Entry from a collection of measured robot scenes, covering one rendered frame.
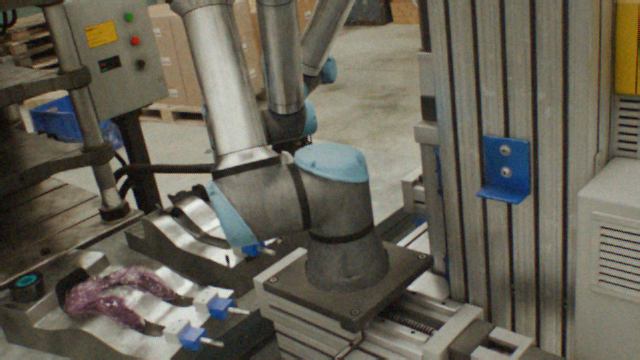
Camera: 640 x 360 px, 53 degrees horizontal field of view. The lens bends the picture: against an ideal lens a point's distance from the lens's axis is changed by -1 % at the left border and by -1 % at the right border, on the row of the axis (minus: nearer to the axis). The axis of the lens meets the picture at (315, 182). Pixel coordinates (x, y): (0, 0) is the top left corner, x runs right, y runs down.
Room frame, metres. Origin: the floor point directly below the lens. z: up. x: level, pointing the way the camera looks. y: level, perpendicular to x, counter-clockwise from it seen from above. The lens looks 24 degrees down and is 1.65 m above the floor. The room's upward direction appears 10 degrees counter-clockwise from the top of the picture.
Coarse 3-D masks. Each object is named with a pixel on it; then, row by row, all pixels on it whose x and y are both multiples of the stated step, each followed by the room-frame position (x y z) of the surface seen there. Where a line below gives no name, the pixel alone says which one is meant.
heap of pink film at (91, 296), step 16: (112, 272) 1.37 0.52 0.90; (128, 272) 1.33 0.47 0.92; (144, 272) 1.33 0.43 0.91; (80, 288) 1.35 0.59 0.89; (96, 288) 1.33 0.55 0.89; (144, 288) 1.29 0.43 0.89; (160, 288) 1.29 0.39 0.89; (80, 304) 1.27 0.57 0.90; (96, 304) 1.22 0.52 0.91; (112, 304) 1.22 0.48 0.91; (128, 304) 1.23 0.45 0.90; (112, 320) 1.19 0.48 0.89; (128, 320) 1.19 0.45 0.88
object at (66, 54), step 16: (48, 16) 1.94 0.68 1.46; (64, 16) 1.96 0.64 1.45; (64, 32) 1.95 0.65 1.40; (64, 48) 1.94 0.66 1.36; (64, 64) 1.94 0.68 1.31; (80, 64) 1.98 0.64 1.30; (80, 96) 1.94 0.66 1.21; (0, 112) 2.44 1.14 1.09; (80, 112) 1.94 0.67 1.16; (80, 128) 1.95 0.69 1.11; (96, 128) 1.96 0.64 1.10; (96, 144) 1.94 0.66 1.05; (96, 176) 1.95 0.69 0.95; (112, 176) 1.96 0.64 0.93; (112, 192) 1.95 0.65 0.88; (112, 208) 1.94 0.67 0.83; (128, 208) 1.97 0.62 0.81
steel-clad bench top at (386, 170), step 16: (368, 160) 2.05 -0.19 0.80; (384, 160) 2.03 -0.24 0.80; (400, 160) 2.00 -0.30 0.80; (416, 160) 1.98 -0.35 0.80; (384, 176) 1.90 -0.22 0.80; (400, 176) 1.88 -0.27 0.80; (384, 192) 1.78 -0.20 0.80; (400, 192) 1.76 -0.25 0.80; (384, 208) 1.67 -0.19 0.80; (400, 208) 1.66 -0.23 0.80; (112, 240) 1.77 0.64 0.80; (112, 256) 1.66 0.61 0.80; (128, 256) 1.64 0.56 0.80; (144, 256) 1.63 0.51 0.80; (176, 272) 1.51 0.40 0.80; (240, 304) 1.30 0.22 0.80; (256, 304) 1.29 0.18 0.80; (240, 320) 1.24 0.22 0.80; (0, 336) 1.34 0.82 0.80; (0, 352) 1.27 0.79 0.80; (16, 352) 1.26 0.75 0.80; (32, 352) 1.25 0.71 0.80
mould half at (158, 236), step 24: (168, 216) 1.59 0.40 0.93; (192, 216) 1.59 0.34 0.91; (144, 240) 1.61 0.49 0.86; (168, 240) 1.52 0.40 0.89; (192, 240) 1.51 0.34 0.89; (288, 240) 1.46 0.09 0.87; (168, 264) 1.54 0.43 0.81; (192, 264) 1.45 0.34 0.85; (216, 264) 1.37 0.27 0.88; (240, 264) 1.35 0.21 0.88; (264, 264) 1.40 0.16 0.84; (240, 288) 1.34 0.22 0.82
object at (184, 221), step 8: (200, 184) 1.72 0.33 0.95; (184, 192) 1.69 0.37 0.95; (192, 192) 1.68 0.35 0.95; (200, 192) 1.71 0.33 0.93; (176, 200) 1.67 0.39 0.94; (208, 200) 1.69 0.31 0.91; (160, 208) 1.62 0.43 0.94; (176, 208) 1.62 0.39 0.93; (176, 216) 1.63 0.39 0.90; (184, 216) 1.59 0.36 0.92; (184, 224) 1.57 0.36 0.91; (192, 224) 1.57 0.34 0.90; (192, 232) 1.55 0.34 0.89; (200, 232) 1.55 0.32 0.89; (200, 240) 1.51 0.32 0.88; (208, 240) 1.51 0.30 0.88; (216, 240) 1.50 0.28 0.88; (224, 240) 1.48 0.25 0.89; (224, 248) 1.43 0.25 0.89
